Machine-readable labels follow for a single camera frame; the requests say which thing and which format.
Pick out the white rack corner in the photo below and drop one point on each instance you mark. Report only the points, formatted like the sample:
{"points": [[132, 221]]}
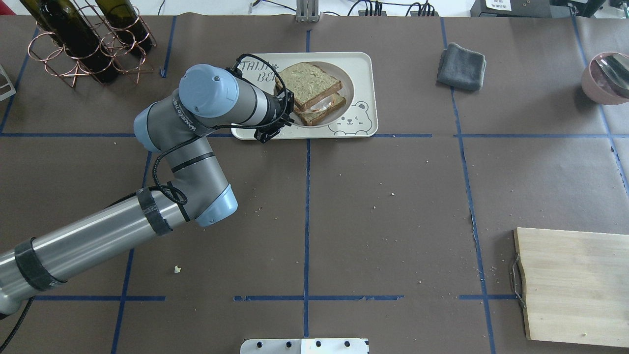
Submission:
{"points": [[7, 89]]}

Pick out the round grey plate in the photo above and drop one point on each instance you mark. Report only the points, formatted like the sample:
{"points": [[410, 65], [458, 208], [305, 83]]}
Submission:
{"points": [[347, 91]]}

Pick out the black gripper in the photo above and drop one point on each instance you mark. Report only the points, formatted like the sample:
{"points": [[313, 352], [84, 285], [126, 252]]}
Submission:
{"points": [[286, 104]]}

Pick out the wooden cutting board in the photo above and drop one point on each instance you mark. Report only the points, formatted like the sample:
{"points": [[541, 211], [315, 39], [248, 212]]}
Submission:
{"points": [[574, 286]]}

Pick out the dark green wine bottle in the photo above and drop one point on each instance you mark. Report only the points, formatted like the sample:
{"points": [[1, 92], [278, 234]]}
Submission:
{"points": [[70, 29]]}

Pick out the fried egg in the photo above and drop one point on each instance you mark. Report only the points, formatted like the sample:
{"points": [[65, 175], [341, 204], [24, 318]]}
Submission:
{"points": [[324, 104]]}

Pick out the grey aluminium post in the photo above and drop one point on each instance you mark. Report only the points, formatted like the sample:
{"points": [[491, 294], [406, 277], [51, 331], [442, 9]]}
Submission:
{"points": [[307, 11]]}

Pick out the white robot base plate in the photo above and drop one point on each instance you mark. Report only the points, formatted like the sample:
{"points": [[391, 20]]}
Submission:
{"points": [[306, 346]]}

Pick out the cream bear serving tray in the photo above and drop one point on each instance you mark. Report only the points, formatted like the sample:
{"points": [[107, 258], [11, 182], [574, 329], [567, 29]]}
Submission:
{"points": [[360, 119]]}

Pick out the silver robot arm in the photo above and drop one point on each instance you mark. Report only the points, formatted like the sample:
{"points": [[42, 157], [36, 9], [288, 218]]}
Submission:
{"points": [[207, 99]]}

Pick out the pink bowl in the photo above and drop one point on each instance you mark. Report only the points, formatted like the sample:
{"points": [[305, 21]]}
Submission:
{"points": [[596, 87]]}

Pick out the folded grey cloth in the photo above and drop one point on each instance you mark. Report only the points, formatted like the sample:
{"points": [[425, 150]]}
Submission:
{"points": [[461, 68]]}

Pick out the bread slice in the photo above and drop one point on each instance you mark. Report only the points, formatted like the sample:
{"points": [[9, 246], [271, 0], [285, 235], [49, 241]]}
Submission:
{"points": [[310, 120], [309, 83]]}

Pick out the copper wire bottle rack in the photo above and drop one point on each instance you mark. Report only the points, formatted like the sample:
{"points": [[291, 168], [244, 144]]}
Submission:
{"points": [[44, 49]]}

